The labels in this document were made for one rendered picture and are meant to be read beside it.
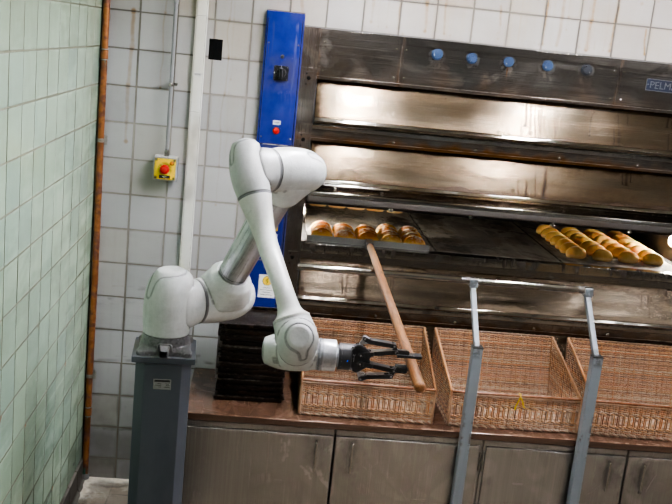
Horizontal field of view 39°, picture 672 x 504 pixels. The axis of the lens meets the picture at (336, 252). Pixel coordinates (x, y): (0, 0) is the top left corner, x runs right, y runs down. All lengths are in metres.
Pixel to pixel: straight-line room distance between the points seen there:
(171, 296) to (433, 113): 1.57
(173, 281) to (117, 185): 1.14
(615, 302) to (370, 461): 1.38
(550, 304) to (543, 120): 0.83
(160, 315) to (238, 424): 0.86
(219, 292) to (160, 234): 1.06
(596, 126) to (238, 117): 1.55
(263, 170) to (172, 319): 0.65
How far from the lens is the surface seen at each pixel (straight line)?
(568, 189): 4.34
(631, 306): 4.57
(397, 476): 4.00
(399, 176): 4.17
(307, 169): 2.89
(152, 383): 3.23
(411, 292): 4.29
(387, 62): 4.15
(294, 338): 2.47
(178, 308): 3.16
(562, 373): 4.32
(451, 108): 4.19
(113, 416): 4.51
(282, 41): 4.07
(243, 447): 3.91
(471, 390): 3.83
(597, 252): 4.62
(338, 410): 3.97
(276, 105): 4.09
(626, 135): 4.39
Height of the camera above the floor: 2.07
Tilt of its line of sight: 13 degrees down
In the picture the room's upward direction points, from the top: 6 degrees clockwise
